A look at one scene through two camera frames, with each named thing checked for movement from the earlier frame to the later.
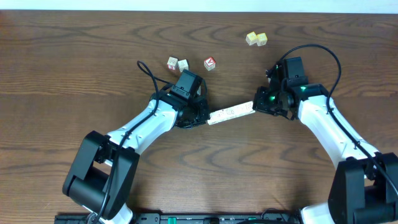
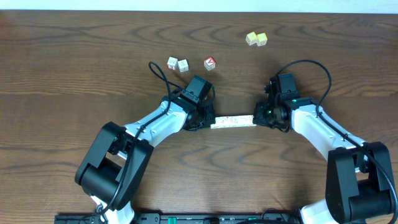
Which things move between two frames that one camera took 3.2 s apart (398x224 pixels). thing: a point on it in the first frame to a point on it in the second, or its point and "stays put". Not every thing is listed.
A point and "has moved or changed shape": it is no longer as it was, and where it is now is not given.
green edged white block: (240, 110) to (243, 121)
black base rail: (188, 218) stays put
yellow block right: (262, 39) stays put
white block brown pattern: (231, 112) to (234, 121)
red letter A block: (209, 63) stays put
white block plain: (183, 65) stays put
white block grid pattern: (214, 118) has moved or changed shape
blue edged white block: (248, 107) to (250, 120)
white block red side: (172, 63) stays put
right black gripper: (259, 102) to (258, 118)
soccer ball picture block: (222, 115) to (225, 122)
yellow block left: (251, 38) stays put
